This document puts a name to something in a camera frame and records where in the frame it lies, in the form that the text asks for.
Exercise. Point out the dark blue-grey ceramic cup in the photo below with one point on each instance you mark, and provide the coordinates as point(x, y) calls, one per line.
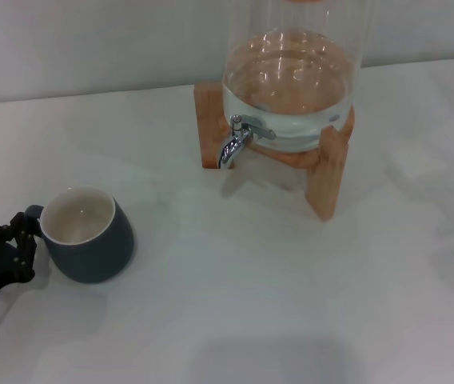
point(91, 240)

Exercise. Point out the chrome metal faucet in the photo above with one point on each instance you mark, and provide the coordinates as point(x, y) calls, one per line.
point(233, 146)

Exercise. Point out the wooden dispenser stand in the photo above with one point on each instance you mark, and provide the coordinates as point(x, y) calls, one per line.
point(327, 184)

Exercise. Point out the glass water dispenser jar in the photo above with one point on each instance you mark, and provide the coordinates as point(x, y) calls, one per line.
point(291, 80)

